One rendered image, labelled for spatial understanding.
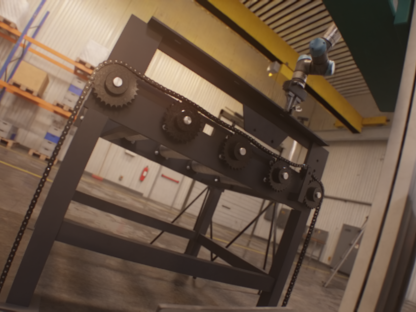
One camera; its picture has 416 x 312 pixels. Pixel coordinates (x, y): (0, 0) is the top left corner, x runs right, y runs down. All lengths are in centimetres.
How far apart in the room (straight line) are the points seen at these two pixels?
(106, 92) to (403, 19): 91
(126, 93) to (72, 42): 975
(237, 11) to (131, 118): 802
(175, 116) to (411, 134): 77
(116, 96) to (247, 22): 815
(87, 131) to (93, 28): 1006
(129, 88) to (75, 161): 32
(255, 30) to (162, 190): 676
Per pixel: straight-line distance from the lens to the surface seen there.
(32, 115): 1016
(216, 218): 1213
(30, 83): 889
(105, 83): 97
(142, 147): 202
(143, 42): 113
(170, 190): 1085
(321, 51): 134
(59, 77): 1034
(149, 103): 107
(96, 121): 100
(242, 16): 895
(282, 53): 962
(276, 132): 144
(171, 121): 104
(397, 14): 87
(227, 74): 123
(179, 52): 120
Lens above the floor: 58
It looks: 9 degrees up
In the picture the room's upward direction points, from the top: 22 degrees clockwise
